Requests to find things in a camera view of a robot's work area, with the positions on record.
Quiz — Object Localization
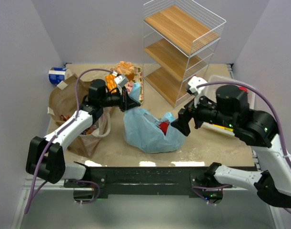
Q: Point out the red tomato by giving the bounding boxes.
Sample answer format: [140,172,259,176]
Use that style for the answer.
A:
[158,121,170,135]

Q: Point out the blue plastic bag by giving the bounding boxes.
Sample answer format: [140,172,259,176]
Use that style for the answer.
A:
[123,82,186,154]

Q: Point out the brown paper grocery bag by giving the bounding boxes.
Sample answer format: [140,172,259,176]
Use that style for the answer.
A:
[48,74,114,158]

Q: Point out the red snack packet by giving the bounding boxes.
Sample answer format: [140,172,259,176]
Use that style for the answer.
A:
[60,115,71,122]

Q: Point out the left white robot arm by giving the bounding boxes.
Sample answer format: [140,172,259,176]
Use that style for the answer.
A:
[26,75,140,184]

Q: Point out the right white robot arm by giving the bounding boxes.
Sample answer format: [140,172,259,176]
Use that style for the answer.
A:
[171,82,291,210]

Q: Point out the white plastic fruit basket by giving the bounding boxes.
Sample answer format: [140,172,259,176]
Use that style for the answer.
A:
[203,75,256,136]

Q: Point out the peeled orange on cup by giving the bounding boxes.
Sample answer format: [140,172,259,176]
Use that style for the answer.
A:
[115,61,135,81]

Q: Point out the floral pattern tray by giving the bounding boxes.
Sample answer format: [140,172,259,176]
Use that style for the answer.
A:
[125,67,144,103]

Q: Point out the yellow mango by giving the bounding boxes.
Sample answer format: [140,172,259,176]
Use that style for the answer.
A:
[212,124,233,132]

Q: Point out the red apple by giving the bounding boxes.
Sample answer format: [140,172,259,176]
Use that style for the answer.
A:
[239,86,248,92]

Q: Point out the blue white paper roll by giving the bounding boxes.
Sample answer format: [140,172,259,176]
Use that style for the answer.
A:
[48,67,72,85]

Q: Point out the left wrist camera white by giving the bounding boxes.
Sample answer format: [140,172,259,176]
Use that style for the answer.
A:
[114,74,129,88]

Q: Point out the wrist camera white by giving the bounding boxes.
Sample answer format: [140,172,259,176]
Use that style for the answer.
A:
[186,77,207,108]
[114,74,129,88]

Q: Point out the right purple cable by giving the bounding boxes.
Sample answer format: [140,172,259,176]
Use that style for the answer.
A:
[196,81,291,218]

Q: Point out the purple cable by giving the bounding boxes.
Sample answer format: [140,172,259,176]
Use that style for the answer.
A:
[196,81,291,218]
[23,68,119,215]

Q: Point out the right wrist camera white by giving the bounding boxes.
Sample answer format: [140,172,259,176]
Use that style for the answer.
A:
[186,77,207,108]

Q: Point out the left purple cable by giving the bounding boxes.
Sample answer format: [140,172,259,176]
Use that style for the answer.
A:
[23,68,119,215]

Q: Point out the white wire wooden shelf rack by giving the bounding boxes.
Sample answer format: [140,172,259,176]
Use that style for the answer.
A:
[142,0,227,108]

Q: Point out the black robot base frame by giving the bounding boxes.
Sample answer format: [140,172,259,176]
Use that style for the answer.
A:
[64,166,255,200]

